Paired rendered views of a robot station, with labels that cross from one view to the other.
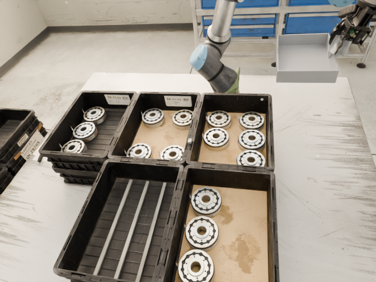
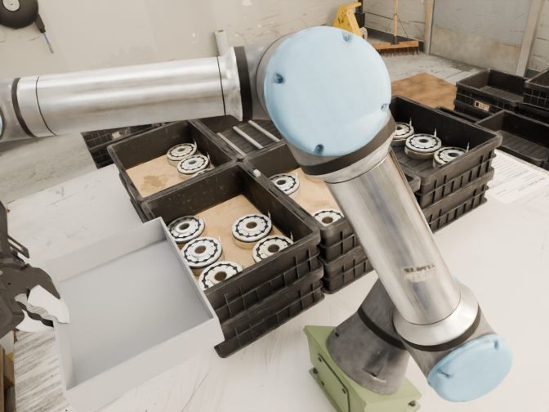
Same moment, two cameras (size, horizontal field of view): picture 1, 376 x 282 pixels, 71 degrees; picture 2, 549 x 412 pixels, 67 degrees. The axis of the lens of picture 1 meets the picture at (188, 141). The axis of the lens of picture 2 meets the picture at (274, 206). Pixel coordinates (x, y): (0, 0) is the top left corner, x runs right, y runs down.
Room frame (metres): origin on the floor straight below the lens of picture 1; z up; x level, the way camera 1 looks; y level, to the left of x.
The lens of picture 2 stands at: (1.37, -0.62, 1.53)
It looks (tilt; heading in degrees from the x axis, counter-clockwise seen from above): 37 degrees down; 137
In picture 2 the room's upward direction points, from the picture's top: 10 degrees counter-clockwise
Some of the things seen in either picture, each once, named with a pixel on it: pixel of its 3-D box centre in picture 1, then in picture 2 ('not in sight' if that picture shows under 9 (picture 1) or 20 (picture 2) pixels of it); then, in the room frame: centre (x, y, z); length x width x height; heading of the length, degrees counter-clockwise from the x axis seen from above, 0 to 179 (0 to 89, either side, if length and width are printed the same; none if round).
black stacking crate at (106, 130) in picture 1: (97, 129); (407, 148); (0.90, 0.39, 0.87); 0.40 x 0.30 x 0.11; 162
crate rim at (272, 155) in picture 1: (232, 127); (224, 220); (0.71, -0.18, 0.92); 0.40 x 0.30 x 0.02; 162
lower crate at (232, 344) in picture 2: not in sight; (236, 266); (0.71, -0.18, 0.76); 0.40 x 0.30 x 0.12; 162
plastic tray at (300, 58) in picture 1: (303, 56); (127, 297); (0.88, -0.50, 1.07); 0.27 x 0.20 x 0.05; 160
